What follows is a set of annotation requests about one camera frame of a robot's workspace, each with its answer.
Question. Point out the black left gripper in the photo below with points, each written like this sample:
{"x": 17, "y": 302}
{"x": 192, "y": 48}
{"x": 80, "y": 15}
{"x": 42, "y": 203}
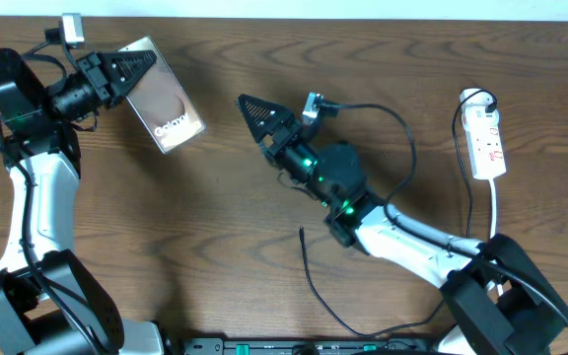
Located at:
{"x": 105, "y": 62}

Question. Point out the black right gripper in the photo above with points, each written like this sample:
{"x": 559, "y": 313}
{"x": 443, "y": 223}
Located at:
{"x": 284, "y": 118}

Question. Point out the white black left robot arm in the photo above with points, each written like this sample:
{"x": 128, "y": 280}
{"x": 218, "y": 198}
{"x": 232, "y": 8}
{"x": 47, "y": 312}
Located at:
{"x": 50, "y": 303}

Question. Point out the white USB charger plug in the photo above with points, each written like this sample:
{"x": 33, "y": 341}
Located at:
{"x": 478, "y": 97}

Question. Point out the white power strip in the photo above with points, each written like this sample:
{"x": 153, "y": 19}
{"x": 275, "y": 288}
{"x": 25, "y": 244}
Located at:
{"x": 484, "y": 144}

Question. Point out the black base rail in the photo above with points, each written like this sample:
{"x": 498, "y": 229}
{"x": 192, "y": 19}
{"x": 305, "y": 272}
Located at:
{"x": 219, "y": 346}

